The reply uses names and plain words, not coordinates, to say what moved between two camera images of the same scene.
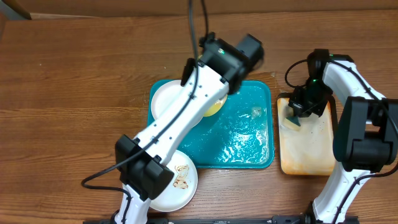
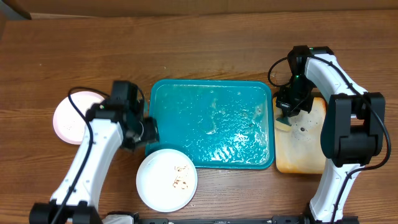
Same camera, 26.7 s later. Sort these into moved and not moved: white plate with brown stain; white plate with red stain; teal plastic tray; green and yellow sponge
Moved: green and yellow sponge; white plate with red stain
Not moved: white plate with brown stain; teal plastic tray
